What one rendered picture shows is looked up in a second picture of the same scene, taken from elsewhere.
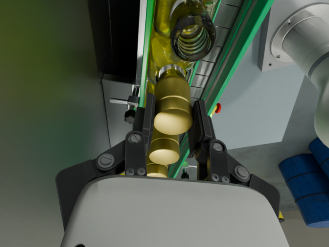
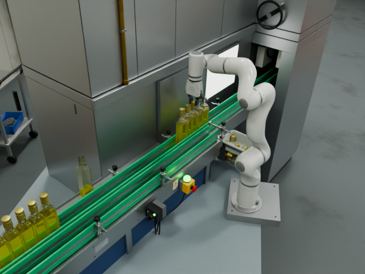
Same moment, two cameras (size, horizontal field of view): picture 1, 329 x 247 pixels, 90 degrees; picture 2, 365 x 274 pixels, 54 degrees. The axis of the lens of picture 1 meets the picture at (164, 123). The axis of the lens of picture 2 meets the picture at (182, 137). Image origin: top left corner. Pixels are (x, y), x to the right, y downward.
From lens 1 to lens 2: 2.28 m
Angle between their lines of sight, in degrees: 100
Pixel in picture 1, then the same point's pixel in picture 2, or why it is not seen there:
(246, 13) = (211, 139)
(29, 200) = (170, 93)
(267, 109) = (236, 263)
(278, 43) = (234, 199)
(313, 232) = not seen: outside the picture
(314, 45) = not seen: hidden behind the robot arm
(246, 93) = (218, 237)
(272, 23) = (231, 191)
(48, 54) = (179, 103)
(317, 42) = not seen: hidden behind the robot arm
